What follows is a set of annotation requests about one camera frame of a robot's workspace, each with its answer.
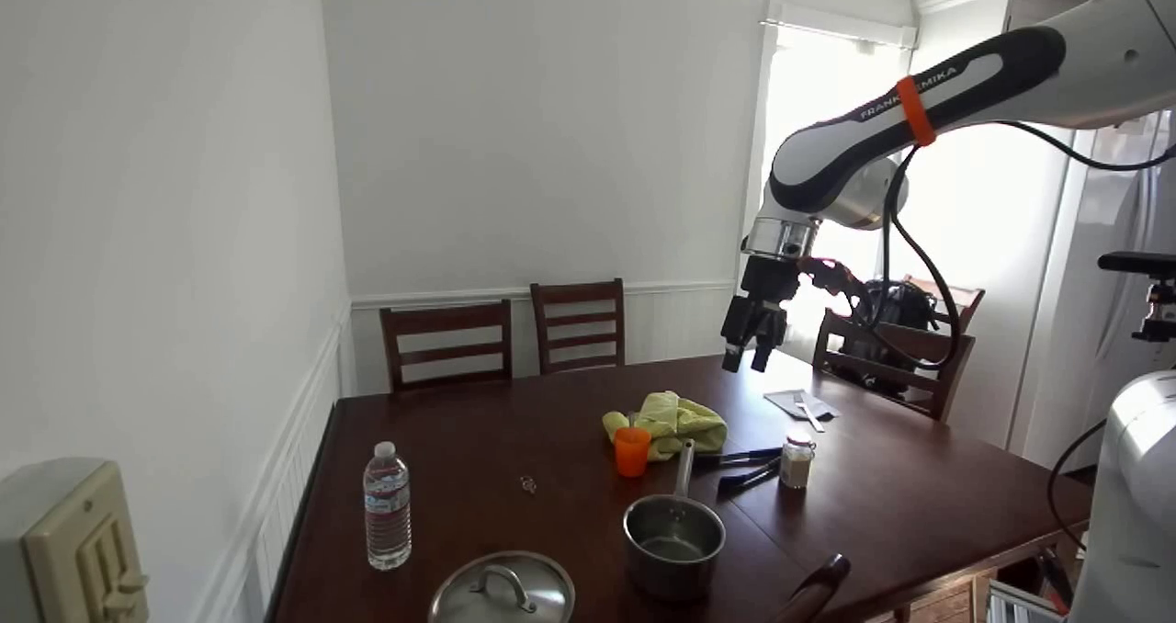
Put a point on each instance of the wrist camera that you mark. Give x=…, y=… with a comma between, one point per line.
x=827, y=275

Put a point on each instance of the black backpack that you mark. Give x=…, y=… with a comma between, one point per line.
x=905, y=309

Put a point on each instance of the spice bottle with white cap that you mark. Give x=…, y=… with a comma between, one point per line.
x=796, y=464

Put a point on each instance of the dark wooden chair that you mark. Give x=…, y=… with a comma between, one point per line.
x=919, y=343
x=813, y=591
x=577, y=294
x=446, y=320
x=955, y=294

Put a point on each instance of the white tall cabinet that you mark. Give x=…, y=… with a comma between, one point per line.
x=988, y=237

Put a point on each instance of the steel pot lid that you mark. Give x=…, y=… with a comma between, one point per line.
x=502, y=592

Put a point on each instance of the beige wall switch plate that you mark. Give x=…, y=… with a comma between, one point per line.
x=78, y=549

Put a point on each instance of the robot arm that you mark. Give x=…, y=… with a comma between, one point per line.
x=1038, y=72

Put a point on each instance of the orange plastic cup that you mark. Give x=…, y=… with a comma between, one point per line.
x=631, y=451

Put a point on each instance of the window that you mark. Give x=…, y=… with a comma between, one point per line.
x=818, y=81

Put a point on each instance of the white plastic spoon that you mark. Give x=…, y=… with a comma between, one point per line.
x=810, y=412

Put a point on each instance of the grey paper napkin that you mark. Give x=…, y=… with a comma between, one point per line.
x=783, y=402

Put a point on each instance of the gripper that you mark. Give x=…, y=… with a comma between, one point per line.
x=768, y=283

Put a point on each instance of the clear plastic water bottle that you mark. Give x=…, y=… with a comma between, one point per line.
x=387, y=513

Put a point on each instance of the camera on mount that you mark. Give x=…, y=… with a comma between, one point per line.
x=1156, y=297

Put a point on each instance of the yellow green cloth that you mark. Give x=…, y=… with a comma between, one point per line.
x=684, y=421

